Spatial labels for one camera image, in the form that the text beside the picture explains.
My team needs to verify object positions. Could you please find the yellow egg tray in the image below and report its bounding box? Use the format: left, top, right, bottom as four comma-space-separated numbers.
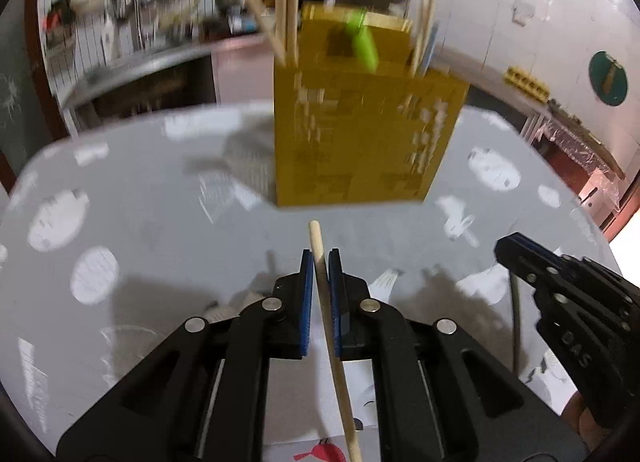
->
503, 66, 551, 102

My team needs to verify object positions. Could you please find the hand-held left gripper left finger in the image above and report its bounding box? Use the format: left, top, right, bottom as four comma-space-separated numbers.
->
56, 249, 316, 462

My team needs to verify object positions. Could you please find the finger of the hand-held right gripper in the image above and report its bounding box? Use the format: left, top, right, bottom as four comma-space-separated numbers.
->
493, 233, 640, 434

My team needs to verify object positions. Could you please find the person's right hand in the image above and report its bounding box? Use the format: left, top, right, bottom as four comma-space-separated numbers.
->
561, 389, 610, 439

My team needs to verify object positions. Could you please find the white wall socket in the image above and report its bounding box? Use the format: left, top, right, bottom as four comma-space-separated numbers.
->
512, 0, 535, 27

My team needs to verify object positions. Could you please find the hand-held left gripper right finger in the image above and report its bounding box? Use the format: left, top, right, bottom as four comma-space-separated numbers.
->
327, 248, 587, 462

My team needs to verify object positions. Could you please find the brown-framed dark door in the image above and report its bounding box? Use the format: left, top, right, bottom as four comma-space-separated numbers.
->
0, 0, 68, 183

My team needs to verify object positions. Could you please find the side counter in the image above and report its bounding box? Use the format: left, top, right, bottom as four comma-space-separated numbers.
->
435, 48, 627, 225

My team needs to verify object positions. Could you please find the white wire wall rack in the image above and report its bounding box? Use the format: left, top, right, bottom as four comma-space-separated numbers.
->
37, 0, 213, 90

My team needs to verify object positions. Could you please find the green frog-handled utensil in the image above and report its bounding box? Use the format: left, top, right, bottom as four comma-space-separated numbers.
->
344, 9, 380, 74

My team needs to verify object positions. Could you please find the pink base cabinet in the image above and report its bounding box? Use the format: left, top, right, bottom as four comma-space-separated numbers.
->
210, 36, 276, 105

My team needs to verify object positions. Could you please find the yellow perforated utensil holder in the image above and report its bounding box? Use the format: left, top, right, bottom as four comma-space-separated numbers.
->
272, 4, 472, 209

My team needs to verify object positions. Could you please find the green round wall sign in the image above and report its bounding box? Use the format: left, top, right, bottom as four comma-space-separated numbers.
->
588, 50, 628, 107

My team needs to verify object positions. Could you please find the steel kitchen sink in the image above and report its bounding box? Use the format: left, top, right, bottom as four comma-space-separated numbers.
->
59, 48, 218, 129

